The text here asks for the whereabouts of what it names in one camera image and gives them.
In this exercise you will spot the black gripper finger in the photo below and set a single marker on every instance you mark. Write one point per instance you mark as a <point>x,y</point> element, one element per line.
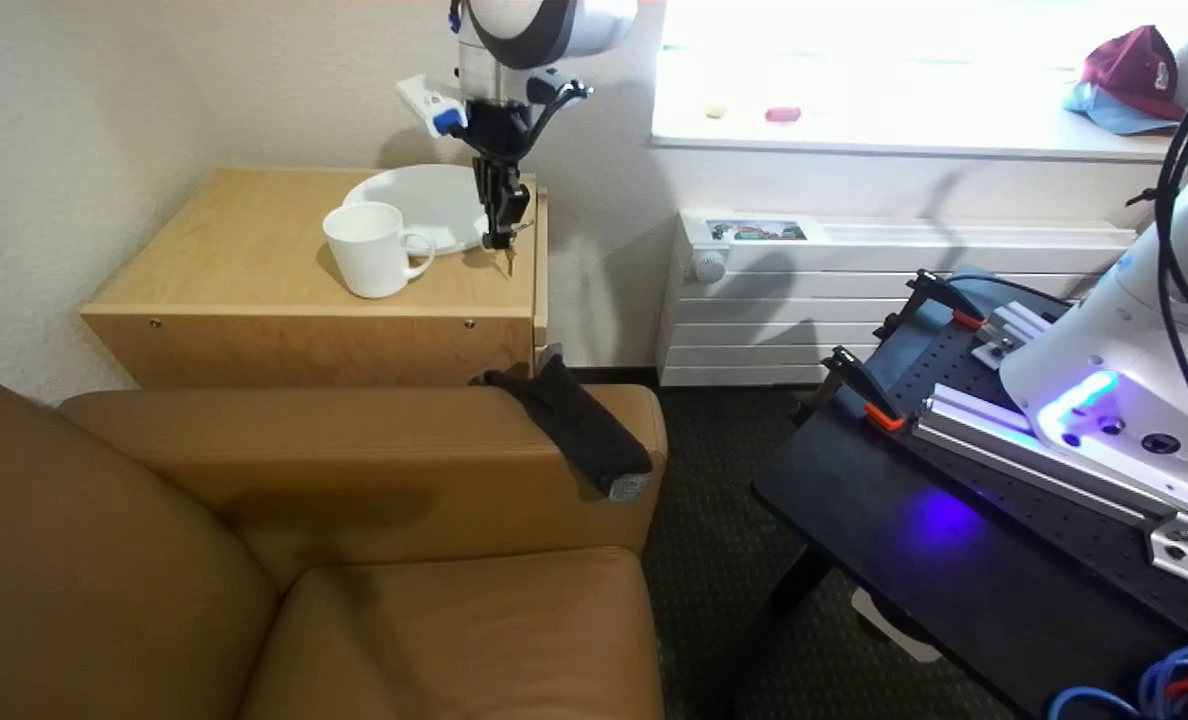
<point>514,204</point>
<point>487,200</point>

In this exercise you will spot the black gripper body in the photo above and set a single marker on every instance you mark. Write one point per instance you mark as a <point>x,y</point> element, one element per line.
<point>498,135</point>

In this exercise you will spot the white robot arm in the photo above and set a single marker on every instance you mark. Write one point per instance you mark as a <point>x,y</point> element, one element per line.
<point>1127,344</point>

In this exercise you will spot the light wooden cabinet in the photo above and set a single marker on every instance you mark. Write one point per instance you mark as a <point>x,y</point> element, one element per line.
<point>247,267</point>

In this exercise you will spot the white bowl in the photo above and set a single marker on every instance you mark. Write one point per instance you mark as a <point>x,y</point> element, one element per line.
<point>424,195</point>

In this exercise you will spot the white mug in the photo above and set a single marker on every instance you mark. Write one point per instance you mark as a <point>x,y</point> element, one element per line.
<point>368,252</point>

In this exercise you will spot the small yellow object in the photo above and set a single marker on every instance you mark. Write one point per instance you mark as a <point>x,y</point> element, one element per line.
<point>715,112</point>

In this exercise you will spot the black cloth strip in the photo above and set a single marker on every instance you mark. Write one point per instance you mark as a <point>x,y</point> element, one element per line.
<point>578,425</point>

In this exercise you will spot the small pink object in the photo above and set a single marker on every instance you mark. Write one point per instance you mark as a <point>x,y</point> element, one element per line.
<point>783,112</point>

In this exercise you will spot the white window sill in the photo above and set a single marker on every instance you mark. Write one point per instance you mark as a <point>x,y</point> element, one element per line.
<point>912,135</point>

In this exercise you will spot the orange black bar clamp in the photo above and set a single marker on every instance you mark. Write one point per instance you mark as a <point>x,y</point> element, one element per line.
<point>873,399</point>
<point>952,307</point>

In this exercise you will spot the brown leather armchair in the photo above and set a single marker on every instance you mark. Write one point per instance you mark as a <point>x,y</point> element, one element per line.
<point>219,560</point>

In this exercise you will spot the black perforated mounting table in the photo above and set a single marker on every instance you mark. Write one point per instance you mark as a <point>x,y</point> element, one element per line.
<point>886,532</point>

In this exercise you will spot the white paper sheet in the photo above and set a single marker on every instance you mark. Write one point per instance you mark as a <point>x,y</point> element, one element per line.
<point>899,624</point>

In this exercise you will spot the maroon and blue cap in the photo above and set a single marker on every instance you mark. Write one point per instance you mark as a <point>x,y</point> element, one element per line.
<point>1135,75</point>

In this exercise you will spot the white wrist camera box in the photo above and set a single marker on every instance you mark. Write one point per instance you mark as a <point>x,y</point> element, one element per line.
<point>434,108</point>

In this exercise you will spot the white wall heater unit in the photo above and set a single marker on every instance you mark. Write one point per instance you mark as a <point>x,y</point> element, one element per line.
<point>886,307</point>

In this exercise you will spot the aluminium extrusion rail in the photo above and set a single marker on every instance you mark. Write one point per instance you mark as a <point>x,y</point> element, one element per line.
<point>1022,327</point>
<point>1018,447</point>

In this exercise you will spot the small metal corner bracket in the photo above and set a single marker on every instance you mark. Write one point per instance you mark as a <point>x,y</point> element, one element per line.
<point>1172,549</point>

